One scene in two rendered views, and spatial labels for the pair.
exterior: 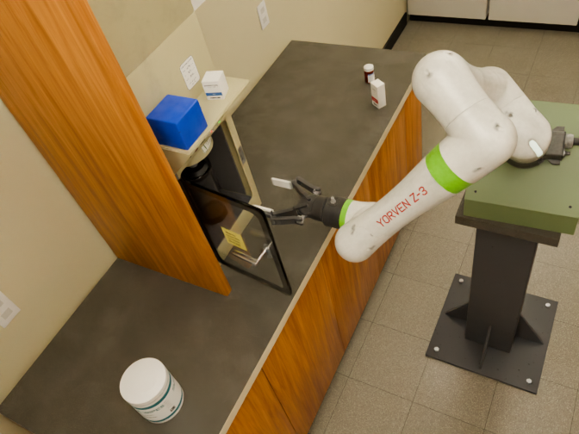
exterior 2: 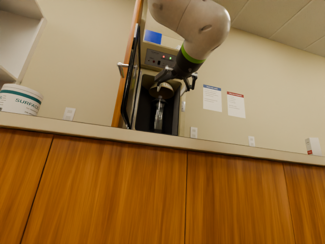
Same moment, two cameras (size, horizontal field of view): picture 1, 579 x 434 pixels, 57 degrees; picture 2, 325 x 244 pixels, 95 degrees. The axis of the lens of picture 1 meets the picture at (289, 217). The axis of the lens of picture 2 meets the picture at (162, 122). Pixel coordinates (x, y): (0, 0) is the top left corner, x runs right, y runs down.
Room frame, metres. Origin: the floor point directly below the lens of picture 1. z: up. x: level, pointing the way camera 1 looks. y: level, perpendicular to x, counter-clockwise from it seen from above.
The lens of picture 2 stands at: (0.64, -0.33, 0.82)
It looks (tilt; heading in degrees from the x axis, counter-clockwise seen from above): 18 degrees up; 38
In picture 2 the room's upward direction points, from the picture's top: 5 degrees clockwise
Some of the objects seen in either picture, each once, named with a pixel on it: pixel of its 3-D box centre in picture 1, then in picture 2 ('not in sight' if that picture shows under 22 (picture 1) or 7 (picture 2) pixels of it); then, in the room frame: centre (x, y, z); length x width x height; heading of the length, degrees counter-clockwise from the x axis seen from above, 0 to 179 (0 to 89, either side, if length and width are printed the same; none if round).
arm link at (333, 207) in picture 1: (336, 211); (190, 56); (1.02, -0.13, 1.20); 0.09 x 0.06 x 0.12; 141
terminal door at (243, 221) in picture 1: (237, 239); (133, 83); (1.03, 0.17, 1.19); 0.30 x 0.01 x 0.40; 43
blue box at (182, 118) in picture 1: (177, 121); (152, 43); (1.16, 0.21, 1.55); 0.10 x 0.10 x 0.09; 51
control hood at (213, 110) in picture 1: (209, 125); (166, 60); (1.24, 0.14, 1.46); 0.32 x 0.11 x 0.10; 141
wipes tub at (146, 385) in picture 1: (152, 391); (18, 107); (0.74, 0.50, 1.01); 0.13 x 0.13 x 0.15
